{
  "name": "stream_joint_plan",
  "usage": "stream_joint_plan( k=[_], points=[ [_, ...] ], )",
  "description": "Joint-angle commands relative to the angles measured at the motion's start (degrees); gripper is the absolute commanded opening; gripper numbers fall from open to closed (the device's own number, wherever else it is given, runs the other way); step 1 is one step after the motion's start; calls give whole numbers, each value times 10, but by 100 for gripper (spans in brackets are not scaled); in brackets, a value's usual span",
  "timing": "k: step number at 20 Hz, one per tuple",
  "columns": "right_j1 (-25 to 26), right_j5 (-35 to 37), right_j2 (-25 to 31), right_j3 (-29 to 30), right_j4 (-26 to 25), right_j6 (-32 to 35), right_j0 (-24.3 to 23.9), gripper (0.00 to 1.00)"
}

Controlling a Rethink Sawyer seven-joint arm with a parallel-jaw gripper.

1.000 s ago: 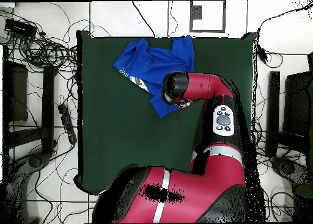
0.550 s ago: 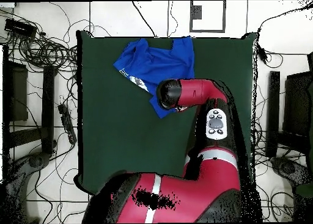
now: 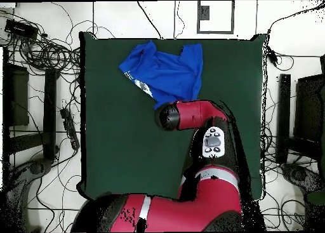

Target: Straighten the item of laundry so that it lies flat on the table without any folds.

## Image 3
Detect grey square floor frame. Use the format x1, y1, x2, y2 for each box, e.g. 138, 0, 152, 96
197, 0, 235, 35

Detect black power strip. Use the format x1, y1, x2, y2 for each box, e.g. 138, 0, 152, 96
60, 107, 81, 150

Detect black metal frame stand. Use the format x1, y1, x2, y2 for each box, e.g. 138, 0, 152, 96
275, 53, 325, 165
2, 46, 60, 165

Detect small dark grey square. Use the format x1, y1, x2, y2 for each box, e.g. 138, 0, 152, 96
198, 5, 211, 21

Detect black electronics box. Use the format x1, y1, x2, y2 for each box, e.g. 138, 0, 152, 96
4, 18, 39, 40

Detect blue printed T-shirt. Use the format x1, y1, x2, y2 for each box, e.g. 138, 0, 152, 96
118, 39, 204, 110

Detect dark green round object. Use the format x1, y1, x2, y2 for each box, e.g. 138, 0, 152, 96
305, 190, 325, 206

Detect tangled black cable bundle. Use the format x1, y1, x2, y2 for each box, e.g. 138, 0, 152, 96
0, 8, 82, 76

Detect black plug adapter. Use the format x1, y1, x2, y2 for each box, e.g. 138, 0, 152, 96
266, 46, 280, 67

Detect black floor cable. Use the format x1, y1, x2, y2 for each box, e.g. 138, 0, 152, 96
136, 0, 163, 39

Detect dark grey floor stand base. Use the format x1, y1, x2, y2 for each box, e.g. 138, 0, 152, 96
280, 163, 325, 231
0, 157, 54, 233

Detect dark green table cloth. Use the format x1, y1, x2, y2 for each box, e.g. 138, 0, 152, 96
77, 30, 267, 204

